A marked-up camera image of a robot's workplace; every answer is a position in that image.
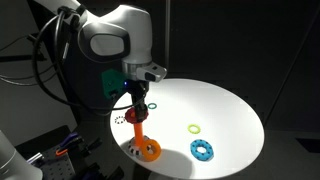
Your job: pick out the white round table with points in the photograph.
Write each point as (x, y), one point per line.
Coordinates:
(205, 132)

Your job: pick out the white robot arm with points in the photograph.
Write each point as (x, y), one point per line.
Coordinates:
(124, 34)

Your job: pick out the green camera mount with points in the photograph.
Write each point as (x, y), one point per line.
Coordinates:
(113, 83)

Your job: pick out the orange pole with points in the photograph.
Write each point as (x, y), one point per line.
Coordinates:
(138, 132)

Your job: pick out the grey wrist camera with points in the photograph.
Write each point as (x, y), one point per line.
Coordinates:
(151, 73)

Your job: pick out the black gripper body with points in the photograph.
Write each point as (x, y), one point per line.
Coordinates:
(138, 91)

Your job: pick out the clamps on breadboard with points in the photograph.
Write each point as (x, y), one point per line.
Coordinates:
(60, 162)

